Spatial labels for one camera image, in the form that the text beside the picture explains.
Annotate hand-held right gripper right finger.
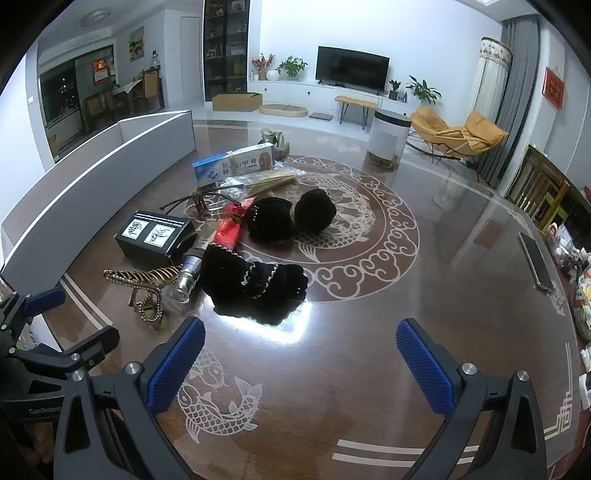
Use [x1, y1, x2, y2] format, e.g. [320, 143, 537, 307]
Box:
[396, 318, 548, 480]

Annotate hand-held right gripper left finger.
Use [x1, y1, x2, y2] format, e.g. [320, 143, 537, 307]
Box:
[53, 316, 207, 480]

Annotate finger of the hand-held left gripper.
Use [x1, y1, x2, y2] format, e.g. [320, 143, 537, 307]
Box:
[9, 324, 121, 384]
[0, 286, 66, 333]

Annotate black item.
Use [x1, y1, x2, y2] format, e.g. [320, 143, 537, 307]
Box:
[168, 247, 206, 305]

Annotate gold hair claw clip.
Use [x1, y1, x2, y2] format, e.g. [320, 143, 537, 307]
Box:
[102, 265, 181, 330]

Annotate black knit cloth white trim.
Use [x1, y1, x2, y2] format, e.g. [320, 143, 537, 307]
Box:
[198, 242, 309, 326]

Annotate black printed box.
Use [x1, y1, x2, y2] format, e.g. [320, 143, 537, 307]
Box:
[115, 210, 198, 271]

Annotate white storage bin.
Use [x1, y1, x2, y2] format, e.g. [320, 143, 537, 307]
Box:
[0, 110, 197, 352]

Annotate red packet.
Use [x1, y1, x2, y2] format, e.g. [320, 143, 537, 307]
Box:
[212, 198, 257, 252]

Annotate black framed eyeglasses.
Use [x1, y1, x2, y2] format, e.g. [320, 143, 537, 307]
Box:
[159, 187, 243, 215]

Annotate black fuzzy knit pouf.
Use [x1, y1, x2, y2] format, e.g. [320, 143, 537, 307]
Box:
[242, 196, 298, 243]
[294, 188, 338, 230]

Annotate clear bag of wooden sticks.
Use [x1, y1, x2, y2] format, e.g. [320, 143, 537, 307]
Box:
[215, 168, 308, 201]

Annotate black smartphone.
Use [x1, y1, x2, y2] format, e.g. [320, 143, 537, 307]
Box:
[518, 231, 556, 295]

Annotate pile of assorted clutter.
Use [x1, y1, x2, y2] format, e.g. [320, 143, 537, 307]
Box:
[545, 185, 591, 342]

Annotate blue white ointment box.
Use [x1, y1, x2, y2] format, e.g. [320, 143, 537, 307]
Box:
[191, 142, 283, 188]

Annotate wooden chair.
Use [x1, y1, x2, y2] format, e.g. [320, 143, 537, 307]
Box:
[507, 144, 572, 232]

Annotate clear jar black lid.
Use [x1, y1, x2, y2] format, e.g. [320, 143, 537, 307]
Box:
[366, 109, 411, 171]

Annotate dining table with chairs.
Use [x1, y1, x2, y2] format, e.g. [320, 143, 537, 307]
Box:
[84, 66, 163, 116]

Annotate orange lounge chair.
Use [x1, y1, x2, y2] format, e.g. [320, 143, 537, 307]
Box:
[436, 111, 509, 160]
[409, 105, 465, 160]

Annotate cardboard box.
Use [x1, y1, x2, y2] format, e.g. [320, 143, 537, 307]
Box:
[211, 91, 264, 113]

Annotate wooden bench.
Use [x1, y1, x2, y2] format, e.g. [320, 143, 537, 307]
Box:
[334, 95, 380, 131]

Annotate round tan pet bed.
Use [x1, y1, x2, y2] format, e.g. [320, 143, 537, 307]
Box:
[259, 102, 308, 119]

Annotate large leafy potted plant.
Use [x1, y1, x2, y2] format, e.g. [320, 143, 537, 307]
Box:
[405, 75, 443, 106]

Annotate grey curtain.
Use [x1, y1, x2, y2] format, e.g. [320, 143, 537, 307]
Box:
[494, 17, 542, 190]

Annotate white television console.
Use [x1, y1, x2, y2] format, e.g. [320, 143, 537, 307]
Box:
[246, 80, 419, 121]

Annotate covered standing air conditioner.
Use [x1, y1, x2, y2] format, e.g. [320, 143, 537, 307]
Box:
[475, 36, 514, 134]

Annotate black television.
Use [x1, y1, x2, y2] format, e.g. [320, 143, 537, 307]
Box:
[315, 45, 391, 92]

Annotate dark glass display cabinet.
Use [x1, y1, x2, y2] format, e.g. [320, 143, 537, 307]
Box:
[202, 0, 251, 101]

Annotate red flower bouquet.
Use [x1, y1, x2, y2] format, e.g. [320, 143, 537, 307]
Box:
[250, 53, 277, 81]

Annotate bushy green potted plant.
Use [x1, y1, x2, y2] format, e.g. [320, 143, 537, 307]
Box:
[276, 55, 308, 82]

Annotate framed wall painting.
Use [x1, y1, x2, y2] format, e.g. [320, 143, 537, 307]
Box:
[128, 26, 146, 62]

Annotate red wall hanging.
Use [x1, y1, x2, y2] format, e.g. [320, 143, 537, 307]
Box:
[542, 66, 566, 110]

